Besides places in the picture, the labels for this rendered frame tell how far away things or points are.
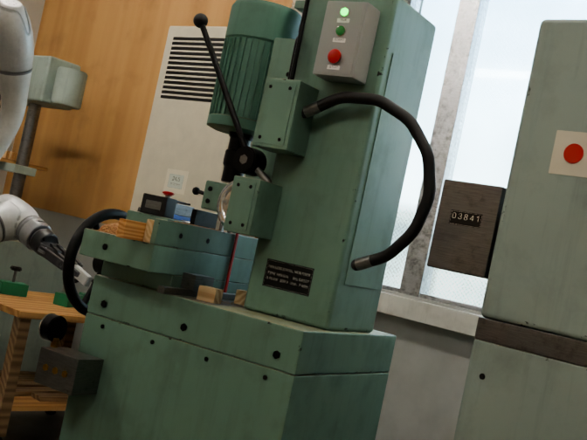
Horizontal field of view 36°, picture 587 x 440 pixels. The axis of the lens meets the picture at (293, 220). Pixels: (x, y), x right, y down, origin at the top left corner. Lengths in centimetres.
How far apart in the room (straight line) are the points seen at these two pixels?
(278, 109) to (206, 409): 64
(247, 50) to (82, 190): 277
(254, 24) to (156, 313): 71
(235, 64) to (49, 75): 232
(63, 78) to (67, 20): 100
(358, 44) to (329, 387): 71
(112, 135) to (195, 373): 291
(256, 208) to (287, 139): 16
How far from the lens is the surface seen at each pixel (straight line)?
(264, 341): 183
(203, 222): 222
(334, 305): 188
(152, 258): 193
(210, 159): 376
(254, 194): 189
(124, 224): 191
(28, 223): 271
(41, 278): 445
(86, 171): 481
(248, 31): 215
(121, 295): 206
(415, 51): 204
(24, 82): 258
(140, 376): 202
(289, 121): 189
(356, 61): 188
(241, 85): 212
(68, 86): 429
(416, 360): 340
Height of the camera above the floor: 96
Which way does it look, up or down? 1 degrees up
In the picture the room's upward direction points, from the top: 12 degrees clockwise
